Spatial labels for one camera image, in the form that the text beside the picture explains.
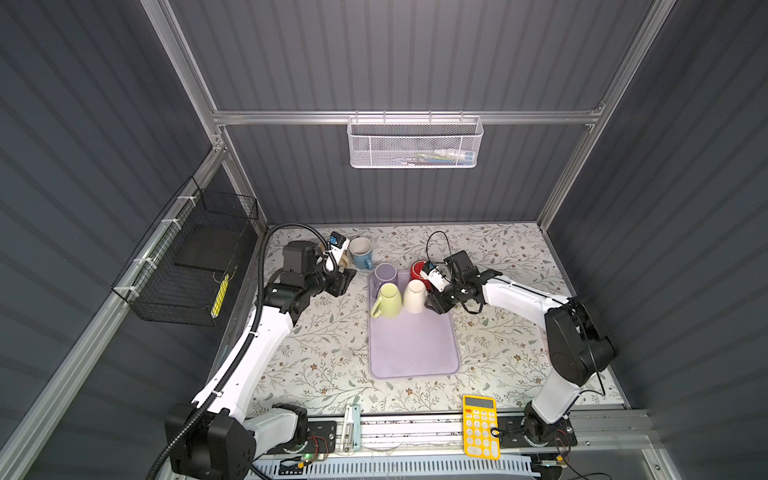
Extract blue mug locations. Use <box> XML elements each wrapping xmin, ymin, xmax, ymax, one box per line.
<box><xmin>348</xmin><ymin>237</ymin><xmax>374</xmax><ymax>271</ymax></box>

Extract white mug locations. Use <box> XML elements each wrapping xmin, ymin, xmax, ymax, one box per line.
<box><xmin>403</xmin><ymin>279</ymin><xmax>428</xmax><ymax>314</ymax></box>

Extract red mug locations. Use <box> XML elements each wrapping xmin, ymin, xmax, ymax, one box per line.
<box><xmin>410</xmin><ymin>260</ymin><xmax>432</xmax><ymax>291</ymax></box>

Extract green mug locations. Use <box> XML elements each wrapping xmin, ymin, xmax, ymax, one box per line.
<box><xmin>370</xmin><ymin>283</ymin><xmax>402</xmax><ymax>318</ymax></box>

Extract beige speckled mug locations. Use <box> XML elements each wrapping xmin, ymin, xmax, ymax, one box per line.
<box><xmin>334</xmin><ymin>249</ymin><xmax>351</xmax><ymax>269</ymax></box>

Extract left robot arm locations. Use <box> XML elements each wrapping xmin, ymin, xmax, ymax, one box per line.
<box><xmin>146</xmin><ymin>226</ymin><xmax>356</xmax><ymax>479</ymax></box>

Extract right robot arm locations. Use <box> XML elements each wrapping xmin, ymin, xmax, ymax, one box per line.
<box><xmin>420</xmin><ymin>251</ymin><xmax>618</xmax><ymax>447</ymax></box>

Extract lavender mug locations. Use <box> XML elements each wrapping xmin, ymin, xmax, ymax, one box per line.
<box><xmin>372</xmin><ymin>262</ymin><xmax>398</xmax><ymax>296</ymax></box>

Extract lavender tray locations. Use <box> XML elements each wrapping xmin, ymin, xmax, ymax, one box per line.
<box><xmin>368</xmin><ymin>269</ymin><xmax>460</xmax><ymax>379</ymax></box>

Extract yellow marker in basket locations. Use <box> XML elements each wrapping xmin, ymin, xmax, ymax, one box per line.
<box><xmin>210</xmin><ymin>273</ymin><xmax>230</xmax><ymax>319</ymax></box>

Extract yellow calculator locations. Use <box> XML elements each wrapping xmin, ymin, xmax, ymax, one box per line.
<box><xmin>462</xmin><ymin>395</ymin><xmax>501</xmax><ymax>460</ymax></box>

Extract black pad in basket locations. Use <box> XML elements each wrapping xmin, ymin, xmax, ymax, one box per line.
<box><xmin>173</xmin><ymin>226</ymin><xmax>240</xmax><ymax>272</ymax></box>

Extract items in white basket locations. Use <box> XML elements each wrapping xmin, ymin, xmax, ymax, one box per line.
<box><xmin>398</xmin><ymin>149</ymin><xmax>476</xmax><ymax>168</ymax></box>

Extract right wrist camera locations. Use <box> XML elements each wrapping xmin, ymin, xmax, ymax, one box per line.
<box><xmin>420</xmin><ymin>261</ymin><xmax>450</xmax><ymax>292</ymax></box>

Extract white wire basket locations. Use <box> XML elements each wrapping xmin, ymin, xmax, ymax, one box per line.
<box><xmin>346</xmin><ymin>115</ymin><xmax>484</xmax><ymax>169</ymax></box>

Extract black wire basket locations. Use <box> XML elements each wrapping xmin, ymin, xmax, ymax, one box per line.
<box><xmin>112</xmin><ymin>179</ymin><xmax>259</xmax><ymax>327</ymax></box>

